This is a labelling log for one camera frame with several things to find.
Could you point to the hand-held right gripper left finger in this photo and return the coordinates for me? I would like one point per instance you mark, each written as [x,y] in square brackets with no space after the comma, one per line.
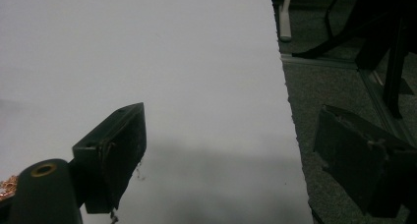
[111,158]

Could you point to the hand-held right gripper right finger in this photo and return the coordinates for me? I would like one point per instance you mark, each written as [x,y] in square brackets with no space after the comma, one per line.
[360,165]

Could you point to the black metal stand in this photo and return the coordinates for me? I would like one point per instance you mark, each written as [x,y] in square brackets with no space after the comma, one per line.
[393,70]

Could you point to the white table sheet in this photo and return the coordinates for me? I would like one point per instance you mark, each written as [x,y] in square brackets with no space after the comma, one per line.
[164,53]

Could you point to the white metal stand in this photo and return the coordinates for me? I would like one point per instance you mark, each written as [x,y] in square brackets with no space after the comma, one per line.
[285,19]

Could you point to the metal floor rail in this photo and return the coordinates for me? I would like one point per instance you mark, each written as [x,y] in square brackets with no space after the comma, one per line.
[380,109]
[318,61]

